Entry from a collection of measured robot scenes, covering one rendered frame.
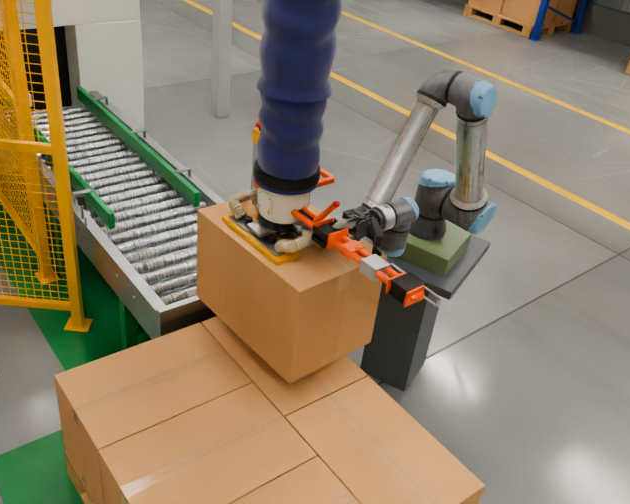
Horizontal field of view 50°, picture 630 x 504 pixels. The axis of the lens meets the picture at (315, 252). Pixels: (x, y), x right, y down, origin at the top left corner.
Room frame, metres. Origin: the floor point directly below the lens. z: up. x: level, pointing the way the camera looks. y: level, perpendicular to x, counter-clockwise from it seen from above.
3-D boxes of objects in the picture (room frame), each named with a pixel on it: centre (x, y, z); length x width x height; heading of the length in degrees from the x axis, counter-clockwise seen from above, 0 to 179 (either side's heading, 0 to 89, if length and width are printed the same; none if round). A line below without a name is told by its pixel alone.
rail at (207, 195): (3.40, 0.85, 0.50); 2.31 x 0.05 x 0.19; 41
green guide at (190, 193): (3.63, 1.13, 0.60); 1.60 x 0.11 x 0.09; 41
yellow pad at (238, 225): (1.98, 0.20, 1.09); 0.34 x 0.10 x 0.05; 43
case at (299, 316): (2.05, 0.10, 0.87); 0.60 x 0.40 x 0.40; 44
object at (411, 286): (1.61, -0.27, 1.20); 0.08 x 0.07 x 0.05; 43
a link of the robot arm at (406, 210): (2.07, -0.28, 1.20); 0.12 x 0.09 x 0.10; 131
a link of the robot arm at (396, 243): (2.08, -0.27, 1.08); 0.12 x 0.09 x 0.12; 50
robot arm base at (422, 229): (2.59, -0.47, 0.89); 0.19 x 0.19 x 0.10
